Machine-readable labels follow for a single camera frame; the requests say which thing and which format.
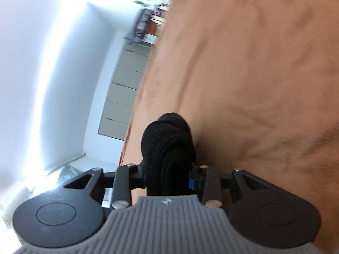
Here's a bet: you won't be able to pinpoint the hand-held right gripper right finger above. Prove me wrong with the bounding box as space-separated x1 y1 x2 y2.
189 165 268 209

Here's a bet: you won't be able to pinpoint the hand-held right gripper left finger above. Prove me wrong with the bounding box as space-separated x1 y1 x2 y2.
60 163 147 209

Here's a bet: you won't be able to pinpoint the black pants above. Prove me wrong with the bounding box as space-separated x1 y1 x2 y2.
141 113 198 198

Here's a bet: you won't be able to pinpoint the grey wardrobe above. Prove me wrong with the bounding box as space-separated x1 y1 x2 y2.
97 35 157 141

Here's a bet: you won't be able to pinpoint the brown blanket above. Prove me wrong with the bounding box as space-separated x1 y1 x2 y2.
119 0 339 254

